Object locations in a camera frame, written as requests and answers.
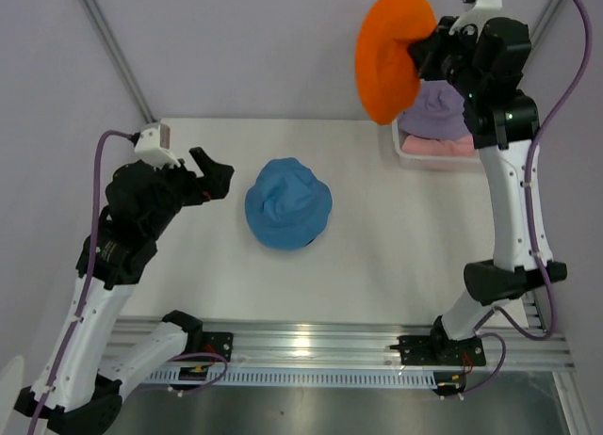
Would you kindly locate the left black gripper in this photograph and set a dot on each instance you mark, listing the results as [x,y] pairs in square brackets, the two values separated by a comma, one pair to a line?
[216,183]

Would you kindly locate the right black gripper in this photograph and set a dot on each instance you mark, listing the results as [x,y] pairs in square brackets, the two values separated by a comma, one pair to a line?
[426,52]

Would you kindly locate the blue bucket hat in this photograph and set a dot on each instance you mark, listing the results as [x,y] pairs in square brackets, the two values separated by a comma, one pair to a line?
[287,205]

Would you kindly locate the orange bucket hat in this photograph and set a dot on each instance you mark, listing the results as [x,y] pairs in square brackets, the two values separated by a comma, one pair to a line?
[385,74]

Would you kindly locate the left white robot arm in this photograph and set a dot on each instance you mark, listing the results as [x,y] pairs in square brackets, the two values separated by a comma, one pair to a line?
[79,392]

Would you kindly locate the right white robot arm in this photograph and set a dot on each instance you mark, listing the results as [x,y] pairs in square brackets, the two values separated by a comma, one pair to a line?
[504,134]

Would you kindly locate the purple bucket hat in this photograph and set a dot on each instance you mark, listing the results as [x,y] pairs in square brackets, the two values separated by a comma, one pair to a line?
[437,113]

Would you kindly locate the pink bucket hat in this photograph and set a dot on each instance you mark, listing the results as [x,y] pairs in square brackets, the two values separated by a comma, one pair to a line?
[462,147]

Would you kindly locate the white plastic basket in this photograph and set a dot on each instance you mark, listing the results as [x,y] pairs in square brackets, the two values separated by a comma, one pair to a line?
[445,164]

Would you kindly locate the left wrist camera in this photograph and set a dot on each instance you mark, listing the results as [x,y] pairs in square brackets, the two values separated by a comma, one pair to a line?
[153,146]

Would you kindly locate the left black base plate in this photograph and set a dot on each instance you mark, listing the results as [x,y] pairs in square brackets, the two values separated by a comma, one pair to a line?
[215,342]

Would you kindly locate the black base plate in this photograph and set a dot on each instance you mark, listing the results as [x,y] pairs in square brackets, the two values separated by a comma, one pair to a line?
[423,350]
[215,342]

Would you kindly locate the aluminium mounting rail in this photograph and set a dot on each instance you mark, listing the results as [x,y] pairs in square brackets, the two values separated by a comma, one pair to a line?
[276,344]

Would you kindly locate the white slotted cable duct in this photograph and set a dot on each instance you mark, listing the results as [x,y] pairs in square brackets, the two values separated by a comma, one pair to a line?
[388,378]

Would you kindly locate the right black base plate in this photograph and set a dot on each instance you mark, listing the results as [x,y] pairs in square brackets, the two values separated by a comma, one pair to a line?
[423,350]

